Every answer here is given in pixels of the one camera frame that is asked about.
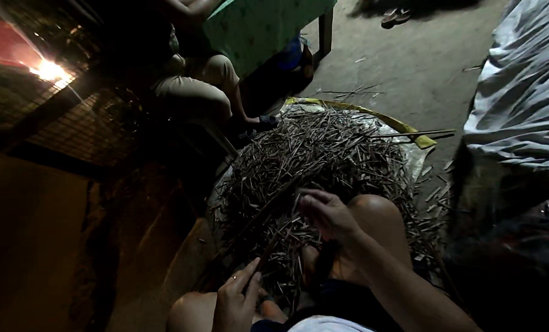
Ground person's body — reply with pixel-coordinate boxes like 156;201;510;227
287;315;376;332

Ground green patterned tablecloth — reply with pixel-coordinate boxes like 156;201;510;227
202;0;338;81

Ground wire mesh fence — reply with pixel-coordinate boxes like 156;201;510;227
0;51;141;178

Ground thin dark brown stick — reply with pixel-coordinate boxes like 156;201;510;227
256;233;282;275

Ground light grey crumpled cloth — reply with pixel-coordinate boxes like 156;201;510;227
463;0;549;179

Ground dark wooden table leg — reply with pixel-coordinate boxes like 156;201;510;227
318;7;334;58

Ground pile of brown wood strips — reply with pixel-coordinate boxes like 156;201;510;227
213;105;452;314

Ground long dark wooden strip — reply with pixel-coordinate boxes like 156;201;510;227
217;171;313;259

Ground long light thin stick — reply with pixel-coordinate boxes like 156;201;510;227
369;129;457;139

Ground white sack with yellow edge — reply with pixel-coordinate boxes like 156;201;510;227
208;96;438;222

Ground person's right hand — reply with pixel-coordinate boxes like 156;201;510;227
297;188;362;242

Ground person's left hand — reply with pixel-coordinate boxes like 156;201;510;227
212;257;262;332

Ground blue plastic bag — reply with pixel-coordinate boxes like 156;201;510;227
274;33;304;72

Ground pair of slippers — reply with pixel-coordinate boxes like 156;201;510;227
380;8;412;30

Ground bright lamp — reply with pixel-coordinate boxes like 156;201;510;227
30;57;74;89

